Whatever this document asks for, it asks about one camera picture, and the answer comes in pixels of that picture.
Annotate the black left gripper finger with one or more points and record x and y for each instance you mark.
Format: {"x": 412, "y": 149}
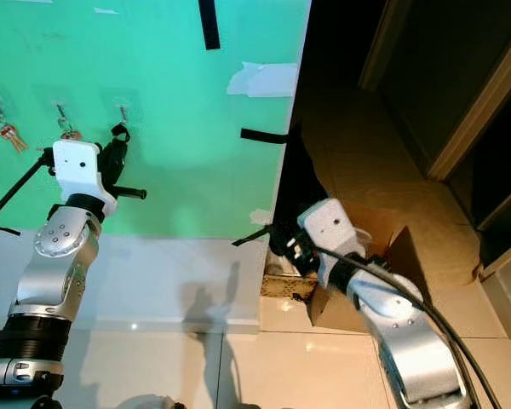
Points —
{"x": 115, "y": 134}
{"x": 124, "y": 134}

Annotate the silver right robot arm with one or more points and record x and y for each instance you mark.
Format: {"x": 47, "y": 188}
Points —
{"x": 409, "y": 341}

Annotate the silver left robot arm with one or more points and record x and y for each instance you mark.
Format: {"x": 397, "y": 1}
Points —
{"x": 60, "y": 281}

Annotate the white foam piece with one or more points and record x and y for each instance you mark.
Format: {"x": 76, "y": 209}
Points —
{"x": 281, "y": 268}

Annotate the black cloth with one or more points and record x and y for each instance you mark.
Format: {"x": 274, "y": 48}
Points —
{"x": 294, "y": 187}

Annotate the red and gold key bunch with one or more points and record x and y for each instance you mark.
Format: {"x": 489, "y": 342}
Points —
{"x": 10, "y": 135}

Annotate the brown cardboard box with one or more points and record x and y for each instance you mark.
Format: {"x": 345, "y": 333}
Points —
{"x": 400, "y": 247}

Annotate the small white tape piece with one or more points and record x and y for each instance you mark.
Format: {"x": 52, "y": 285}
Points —
{"x": 106, "y": 11}

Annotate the white paper sheet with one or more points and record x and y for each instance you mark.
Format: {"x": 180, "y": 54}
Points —
{"x": 264, "y": 81}

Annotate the dark wooden trim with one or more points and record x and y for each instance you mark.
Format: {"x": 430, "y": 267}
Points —
{"x": 383, "y": 43}

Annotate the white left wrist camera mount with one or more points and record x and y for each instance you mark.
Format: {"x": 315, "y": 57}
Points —
{"x": 77, "y": 166}

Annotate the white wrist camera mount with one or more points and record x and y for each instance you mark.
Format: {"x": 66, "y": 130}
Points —
{"x": 77, "y": 166}
{"x": 332, "y": 226}

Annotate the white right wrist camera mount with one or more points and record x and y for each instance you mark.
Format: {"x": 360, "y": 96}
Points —
{"x": 332, "y": 226}

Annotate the brown wooden door frame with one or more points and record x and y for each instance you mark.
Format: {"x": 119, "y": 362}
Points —
{"x": 485, "y": 102}

